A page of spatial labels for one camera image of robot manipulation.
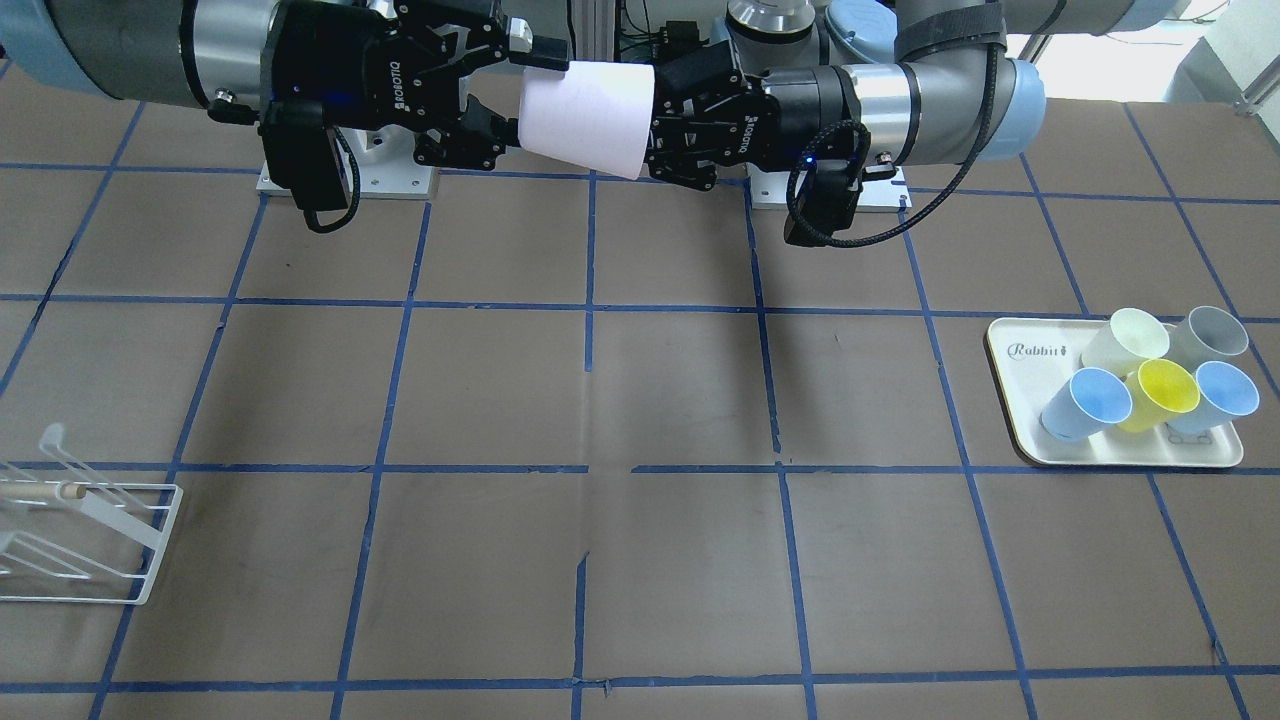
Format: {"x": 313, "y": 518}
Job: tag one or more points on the yellow plastic cup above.
{"x": 1161, "y": 390}

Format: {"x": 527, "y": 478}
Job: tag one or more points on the grey plastic cup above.
{"x": 1207, "y": 333}

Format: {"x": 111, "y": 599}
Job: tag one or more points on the white wire cup rack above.
{"x": 72, "y": 535}

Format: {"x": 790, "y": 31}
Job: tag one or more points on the cream rabbit tray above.
{"x": 1032, "y": 358}

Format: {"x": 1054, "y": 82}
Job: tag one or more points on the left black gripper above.
{"x": 795, "y": 112}

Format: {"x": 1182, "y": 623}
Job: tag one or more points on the pink plastic cup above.
{"x": 594, "y": 114}

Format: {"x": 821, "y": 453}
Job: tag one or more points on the cream plastic cup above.
{"x": 1125, "y": 341}

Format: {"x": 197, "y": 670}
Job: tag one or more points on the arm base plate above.
{"x": 384, "y": 159}
{"x": 883, "y": 196}

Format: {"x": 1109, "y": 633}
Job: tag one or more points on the front light blue cup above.
{"x": 1092, "y": 400}

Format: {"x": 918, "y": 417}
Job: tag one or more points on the aluminium frame post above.
{"x": 595, "y": 27}

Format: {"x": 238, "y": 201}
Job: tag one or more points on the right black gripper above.
{"x": 325, "y": 55}

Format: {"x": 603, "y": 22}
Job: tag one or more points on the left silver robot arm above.
{"x": 944, "y": 88}

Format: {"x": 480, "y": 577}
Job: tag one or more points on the rear light blue cup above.
{"x": 1226, "y": 393}

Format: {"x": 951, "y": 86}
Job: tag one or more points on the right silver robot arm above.
{"x": 198, "y": 54}

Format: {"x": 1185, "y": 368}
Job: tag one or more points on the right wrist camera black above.
{"x": 302, "y": 153}

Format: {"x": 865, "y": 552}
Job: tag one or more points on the light blue cup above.
{"x": 1226, "y": 393}
{"x": 1092, "y": 400}

